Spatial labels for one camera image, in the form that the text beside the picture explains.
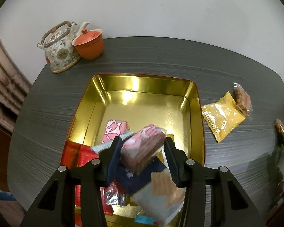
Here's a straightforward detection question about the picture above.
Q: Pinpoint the orange lidded tea cup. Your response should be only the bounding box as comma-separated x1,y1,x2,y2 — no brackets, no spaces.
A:
72,28,104,60

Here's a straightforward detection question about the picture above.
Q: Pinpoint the clear peanut snack bag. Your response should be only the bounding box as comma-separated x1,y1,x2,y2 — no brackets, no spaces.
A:
233,82,253,119

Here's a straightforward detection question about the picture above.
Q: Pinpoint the dark red-banded snack block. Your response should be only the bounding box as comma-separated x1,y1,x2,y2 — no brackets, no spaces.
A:
101,180,128,207

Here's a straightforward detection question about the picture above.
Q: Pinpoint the small blue snack packet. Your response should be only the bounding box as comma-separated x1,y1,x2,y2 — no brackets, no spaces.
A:
134,215,158,225

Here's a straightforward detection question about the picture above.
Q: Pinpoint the pink patterned curtain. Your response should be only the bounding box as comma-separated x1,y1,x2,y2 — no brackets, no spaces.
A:
0,40,31,135

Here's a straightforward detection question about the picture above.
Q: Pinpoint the navy light-blue cracker pack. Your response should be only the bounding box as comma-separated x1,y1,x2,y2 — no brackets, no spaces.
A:
91,130,187,226

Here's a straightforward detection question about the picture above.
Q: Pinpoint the pink patterned snack box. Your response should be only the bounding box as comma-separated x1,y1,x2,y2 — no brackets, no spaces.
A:
120,124,166,175

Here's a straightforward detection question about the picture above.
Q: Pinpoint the yellow bird snack packet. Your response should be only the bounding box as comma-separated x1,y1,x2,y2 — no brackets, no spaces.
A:
202,92,245,143

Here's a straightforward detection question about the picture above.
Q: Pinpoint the red gold tin box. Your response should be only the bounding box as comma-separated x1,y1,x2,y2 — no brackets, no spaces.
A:
60,74,205,169

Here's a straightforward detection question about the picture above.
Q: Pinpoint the red chinese snack packet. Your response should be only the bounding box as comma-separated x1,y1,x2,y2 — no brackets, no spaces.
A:
60,141,114,227

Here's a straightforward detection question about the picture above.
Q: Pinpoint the floral ceramic teapot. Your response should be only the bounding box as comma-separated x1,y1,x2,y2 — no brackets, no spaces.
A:
37,21,90,73

